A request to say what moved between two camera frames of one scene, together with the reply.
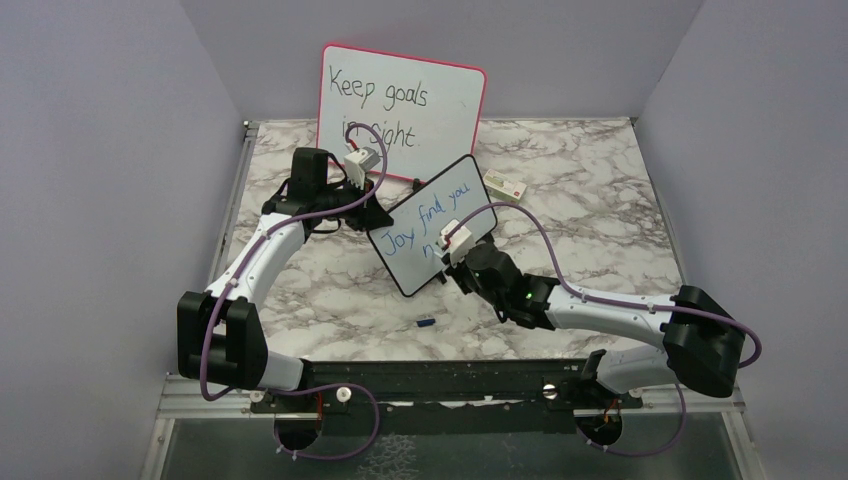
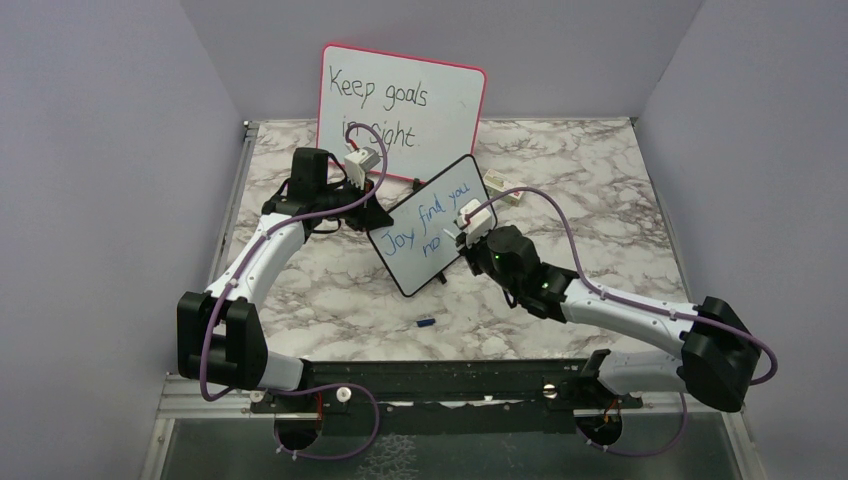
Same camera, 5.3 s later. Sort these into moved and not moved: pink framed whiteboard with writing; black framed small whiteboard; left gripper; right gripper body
Moved: right gripper body
Not moved: black framed small whiteboard; left gripper; pink framed whiteboard with writing
